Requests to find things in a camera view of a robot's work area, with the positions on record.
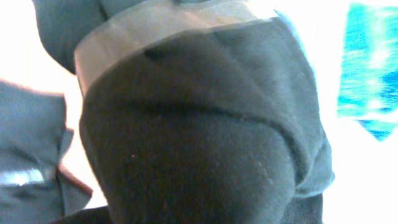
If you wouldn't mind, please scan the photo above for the black garment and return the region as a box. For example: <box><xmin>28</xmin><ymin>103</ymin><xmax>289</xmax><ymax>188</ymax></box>
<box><xmin>1</xmin><ymin>82</ymin><xmax>91</xmax><ymax>224</ymax></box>
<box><xmin>34</xmin><ymin>1</ymin><xmax>335</xmax><ymax>224</ymax></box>

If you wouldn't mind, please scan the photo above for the shiny blue green garment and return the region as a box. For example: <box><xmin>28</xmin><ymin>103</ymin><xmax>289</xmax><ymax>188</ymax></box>
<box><xmin>337</xmin><ymin>2</ymin><xmax>397</xmax><ymax>141</ymax></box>

